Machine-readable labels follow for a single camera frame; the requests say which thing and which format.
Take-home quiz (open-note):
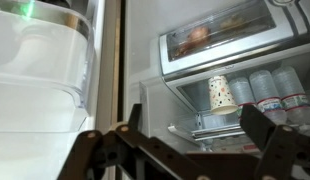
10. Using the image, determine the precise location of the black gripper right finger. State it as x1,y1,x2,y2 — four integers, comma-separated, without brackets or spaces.
239,104,310,180

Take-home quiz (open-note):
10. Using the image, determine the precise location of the paper cup with coloured spots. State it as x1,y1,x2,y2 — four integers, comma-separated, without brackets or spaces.
208,75,239,116

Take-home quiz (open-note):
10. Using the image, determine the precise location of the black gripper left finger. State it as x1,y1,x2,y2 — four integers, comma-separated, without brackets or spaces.
57,103,213,180

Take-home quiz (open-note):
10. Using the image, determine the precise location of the brown food package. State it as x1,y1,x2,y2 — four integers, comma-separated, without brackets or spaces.
174,25,211,58

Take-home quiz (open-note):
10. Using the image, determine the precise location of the clear fridge door bin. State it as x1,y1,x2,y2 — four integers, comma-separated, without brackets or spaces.
0,0,96,111

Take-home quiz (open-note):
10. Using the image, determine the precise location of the open white fridge door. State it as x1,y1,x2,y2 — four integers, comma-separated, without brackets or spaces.
0,0,123,180

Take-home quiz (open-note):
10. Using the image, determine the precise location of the silver fridge deli drawer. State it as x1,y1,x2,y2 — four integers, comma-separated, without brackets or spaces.
159,0,310,78

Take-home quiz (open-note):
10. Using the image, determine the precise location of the stainless steel fridge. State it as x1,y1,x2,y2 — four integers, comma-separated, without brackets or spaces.
94,0,310,180

